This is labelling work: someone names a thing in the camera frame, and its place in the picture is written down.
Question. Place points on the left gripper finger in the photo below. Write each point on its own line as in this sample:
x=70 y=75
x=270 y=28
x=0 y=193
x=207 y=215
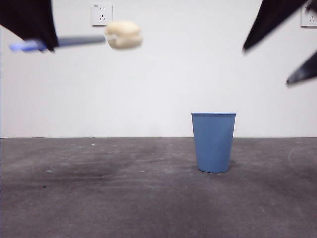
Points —
x=29 y=19

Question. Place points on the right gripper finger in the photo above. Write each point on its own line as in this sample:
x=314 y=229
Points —
x=272 y=19
x=305 y=69

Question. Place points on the blue ribbed plastic cup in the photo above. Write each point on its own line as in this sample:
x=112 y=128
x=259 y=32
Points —
x=214 y=143

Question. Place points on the white wall socket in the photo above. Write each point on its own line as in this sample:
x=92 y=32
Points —
x=99 y=13
x=310 y=21

